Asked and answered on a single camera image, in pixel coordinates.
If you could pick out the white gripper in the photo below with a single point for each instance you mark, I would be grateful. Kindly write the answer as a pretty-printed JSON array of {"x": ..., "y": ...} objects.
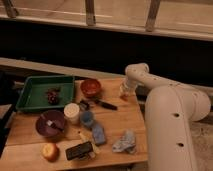
[{"x": 127, "y": 88}]

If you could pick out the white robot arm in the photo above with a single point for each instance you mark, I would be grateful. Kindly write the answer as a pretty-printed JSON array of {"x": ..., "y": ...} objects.
[{"x": 170, "y": 106}]

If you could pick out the orange bowl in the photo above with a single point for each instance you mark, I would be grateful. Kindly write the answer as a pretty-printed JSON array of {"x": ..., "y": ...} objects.
[{"x": 90, "y": 87}]

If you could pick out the wooden table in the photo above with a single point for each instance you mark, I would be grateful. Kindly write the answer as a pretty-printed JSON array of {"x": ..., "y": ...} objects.
[{"x": 22, "y": 151}]

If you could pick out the blue cup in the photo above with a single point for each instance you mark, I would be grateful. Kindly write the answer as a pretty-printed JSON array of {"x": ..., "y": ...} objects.
[{"x": 87, "y": 119}]

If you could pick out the blue sponge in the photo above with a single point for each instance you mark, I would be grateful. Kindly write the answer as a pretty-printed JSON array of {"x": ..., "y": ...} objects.
[{"x": 98, "y": 134}]

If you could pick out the crumpled blue cloth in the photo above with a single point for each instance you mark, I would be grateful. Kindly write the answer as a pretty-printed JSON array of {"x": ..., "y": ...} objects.
[{"x": 126, "y": 143}]

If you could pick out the white cylindrical cup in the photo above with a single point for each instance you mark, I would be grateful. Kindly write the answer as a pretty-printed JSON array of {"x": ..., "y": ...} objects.
[{"x": 71, "y": 112}]

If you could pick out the dark grape bunch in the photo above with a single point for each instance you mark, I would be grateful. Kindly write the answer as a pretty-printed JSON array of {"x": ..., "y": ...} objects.
[{"x": 53, "y": 96}]

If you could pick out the black rectangular box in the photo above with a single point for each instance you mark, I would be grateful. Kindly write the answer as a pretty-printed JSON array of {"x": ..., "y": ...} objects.
[{"x": 78, "y": 151}]

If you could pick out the purple bowl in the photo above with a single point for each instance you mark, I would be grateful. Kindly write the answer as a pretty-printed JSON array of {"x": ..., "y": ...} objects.
[{"x": 54, "y": 115}]

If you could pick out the small fork in bowl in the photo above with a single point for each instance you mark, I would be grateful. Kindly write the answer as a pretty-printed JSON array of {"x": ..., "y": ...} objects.
[{"x": 51, "y": 123}]

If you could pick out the green plastic tray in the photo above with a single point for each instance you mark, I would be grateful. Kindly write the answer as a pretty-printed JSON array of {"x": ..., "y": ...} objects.
[{"x": 34, "y": 95}]

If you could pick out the red yellow apple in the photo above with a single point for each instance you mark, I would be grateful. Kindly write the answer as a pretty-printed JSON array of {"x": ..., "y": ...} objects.
[{"x": 50, "y": 151}]

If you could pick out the black handled knife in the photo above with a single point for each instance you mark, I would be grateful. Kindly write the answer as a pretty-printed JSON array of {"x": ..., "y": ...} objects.
[{"x": 102, "y": 104}]

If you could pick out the yellow handled utensil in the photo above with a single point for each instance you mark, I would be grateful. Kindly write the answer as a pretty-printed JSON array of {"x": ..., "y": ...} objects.
[{"x": 84, "y": 138}]

